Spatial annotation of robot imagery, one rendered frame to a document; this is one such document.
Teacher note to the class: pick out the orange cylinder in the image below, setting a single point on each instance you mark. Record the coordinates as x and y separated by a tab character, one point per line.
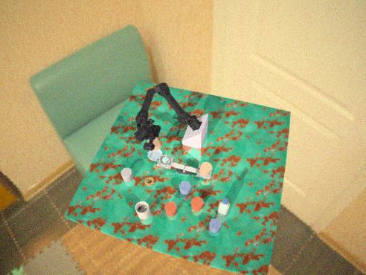
170	208
197	203

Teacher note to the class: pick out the white open cup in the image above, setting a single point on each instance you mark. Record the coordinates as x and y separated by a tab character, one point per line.
142	209

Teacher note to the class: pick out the pale grey bottle with blue cap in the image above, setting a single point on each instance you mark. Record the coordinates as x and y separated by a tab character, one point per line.
224	206

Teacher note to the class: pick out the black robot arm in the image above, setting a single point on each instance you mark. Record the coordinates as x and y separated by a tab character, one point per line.
145	126

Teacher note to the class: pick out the grey balance beam with round pans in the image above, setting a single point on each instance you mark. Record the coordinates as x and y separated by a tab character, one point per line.
182	169

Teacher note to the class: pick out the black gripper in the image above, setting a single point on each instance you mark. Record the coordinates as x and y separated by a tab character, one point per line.
150	146

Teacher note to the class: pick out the white round dish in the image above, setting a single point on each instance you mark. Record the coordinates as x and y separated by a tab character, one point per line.
154	156

